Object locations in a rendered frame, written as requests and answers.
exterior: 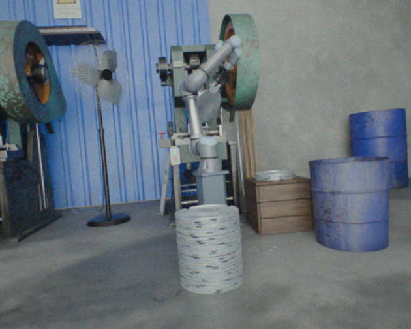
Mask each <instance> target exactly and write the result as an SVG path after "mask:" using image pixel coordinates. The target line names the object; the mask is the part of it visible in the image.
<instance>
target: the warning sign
mask: <svg viewBox="0 0 411 329"><path fill-rule="evenodd" d="M53 11H54V19H69V18H82V13H81V4H80V0H53Z"/></svg>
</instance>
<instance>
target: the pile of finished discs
mask: <svg viewBox="0 0 411 329"><path fill-rule="evenodd" d="M294 178H296V171H293V170H283V171H279V170H276V171H267V172H257V174H256V173H255V180H258V181H279V180H290V179H294Z"/></svg>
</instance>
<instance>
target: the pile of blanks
mask: <svg viewBox="0 0 411 329"><path fill-rule="evenodd" d="M175 222H176V227H177V228H176V232H177V238H176V239H177V247H178V259H179V274H180V282H181V286H182V287H183V288H185V289H186V290H187V291H189V292H193V293H197V294H216V293H224V292H228V291H231V290H234V289H235V288H236V287H238V286H240V285H241V284H242V282H243V280H244V277H243V260H242V246H241V233H240V227H239V224H240V222H239V211H238V212H237V213H235V214H233V215H232V216H228V217H223V218H219V219H207V220H188V219H180V218H177V217H175Z"/></svg>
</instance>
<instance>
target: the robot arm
mask: <svg viewBox="0 0 411 329"><path fill-rule="evenodd" d="M240 44H241V39H240V37H239V36H237V35H234V36H232V37H230V38H229V39H228V40H226V41H224V42H223V41H221V40H220V41H219V42H218V43H217V45H215V50H216V51H217V53H215V54H214V55H213V56H212V57H211V58H210V59H209V60H208V61H207V63H206V64H204V65H203V66H202V67H201V68H198V69H197V70H196V71H194V73H192V74H190V75H188V76H187V77H186V78H184V79H181V80H180V82H179V84H178V86H177V90H178V92H179V94H180V95H181V96H182V99H183V100H184V101H185V106H186V109H187V117H188V121H189V127H190V134H191V136H190V138H189V139H190V144H189V150H190V152H191V154H192V155H195V156H197V157H200V166H199V169H198V170H199V173H209V172H220V171H222V168H221V164H220V163H219V161H218V156H217V139H216V138H215V137H214V136H205V134H204V133H203V130H202V123H201V119H200V112H199V107H198V100H197V98H198V97H199V95H198V90H200V89H201V88H202V86H203V85H204V84H205V83H206V82H207V81H208V80H209V76H210V75H211V74H212V73H213V71H214V70H215V69H217V68H218V67H219V65H220V64H221V63H222V62H223V61H224V60H225V59H226V58H227V59H226V61H225V62H224V64H223V66H222V67H221V68H220V69H219V71H218V72H216V71H215V73H214V74H215V76H212V78H213V79H214V80H213V83H212V84H210V87H211V88H213V89H214V90H213V91H212V93H214V92H216V91H218V90H219V89H221V88H222V87H223V86H224V84H225V82H227V83H228V82H229V81H230V77H229V74H228V73H227V71H228V72H230V71H231V70H232V69H233V68H234V66H235V65H236V63H237V61H238V59H240V58H241V56H242V55H243V52H242V51H241V50H240V49H239V48H237V47H239V45H240ZM217 84H218V85H217ZM216 85H217V86H216ZM215 86H216V87H215Z"/></svg>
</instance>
